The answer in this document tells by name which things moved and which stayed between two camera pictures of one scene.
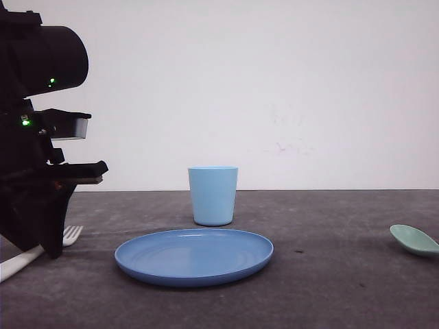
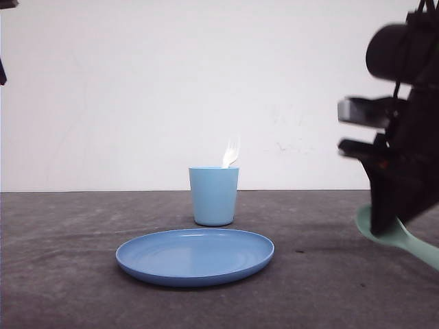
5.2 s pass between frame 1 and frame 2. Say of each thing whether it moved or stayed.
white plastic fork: moved
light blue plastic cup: stayed
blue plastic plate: stayed
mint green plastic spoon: moved
